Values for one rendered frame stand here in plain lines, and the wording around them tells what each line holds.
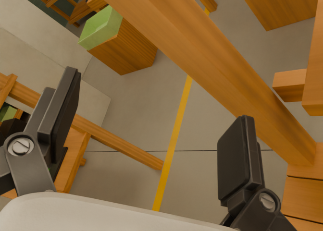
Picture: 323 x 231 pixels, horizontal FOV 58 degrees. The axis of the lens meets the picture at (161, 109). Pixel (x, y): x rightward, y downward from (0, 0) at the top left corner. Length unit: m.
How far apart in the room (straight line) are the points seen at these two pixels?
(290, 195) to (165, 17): 0.81
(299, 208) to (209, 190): 1.36
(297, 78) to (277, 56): 1.87
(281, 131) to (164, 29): 0.50
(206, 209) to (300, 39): 1.58
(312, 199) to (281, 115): 0.34
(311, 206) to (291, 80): 0.47
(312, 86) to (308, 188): 0.70
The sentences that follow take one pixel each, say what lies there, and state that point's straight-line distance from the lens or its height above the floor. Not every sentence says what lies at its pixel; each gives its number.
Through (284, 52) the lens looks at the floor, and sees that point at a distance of 2.71.
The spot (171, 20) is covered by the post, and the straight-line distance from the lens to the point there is 0.57.
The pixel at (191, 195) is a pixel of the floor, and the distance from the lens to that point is 2.52.
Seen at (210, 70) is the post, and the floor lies 1.51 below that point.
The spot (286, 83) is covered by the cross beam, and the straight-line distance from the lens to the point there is 0.86.
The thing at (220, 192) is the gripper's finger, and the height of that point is 1.80.
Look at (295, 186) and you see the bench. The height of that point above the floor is 0.88.
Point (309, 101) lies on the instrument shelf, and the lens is 0.48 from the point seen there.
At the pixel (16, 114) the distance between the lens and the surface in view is 6.63.
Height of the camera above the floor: 1.93
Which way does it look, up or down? 37 degrees down
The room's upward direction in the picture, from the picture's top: 55 degrees counter-clockwise
